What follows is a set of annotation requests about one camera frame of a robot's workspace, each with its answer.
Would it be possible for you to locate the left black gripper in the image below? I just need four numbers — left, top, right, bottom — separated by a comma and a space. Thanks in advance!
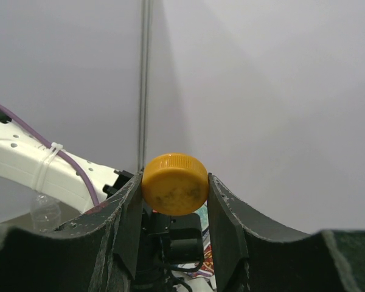
133, 207, 204, 291

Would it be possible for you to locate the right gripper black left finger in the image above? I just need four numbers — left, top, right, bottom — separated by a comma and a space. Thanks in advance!
0, 173, 142, 291

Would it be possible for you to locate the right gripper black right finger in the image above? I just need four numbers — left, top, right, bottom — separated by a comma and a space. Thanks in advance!
207, 175, 365, 291

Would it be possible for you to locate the orange bottle cap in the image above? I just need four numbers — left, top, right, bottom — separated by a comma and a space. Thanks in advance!
141, 153, 209, 216

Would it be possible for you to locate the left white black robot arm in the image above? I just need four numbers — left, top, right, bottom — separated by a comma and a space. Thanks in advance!
0, 110, 211, 291

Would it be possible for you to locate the colourful mandala napkin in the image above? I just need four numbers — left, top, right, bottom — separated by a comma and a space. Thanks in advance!
187, 204, 215, 280

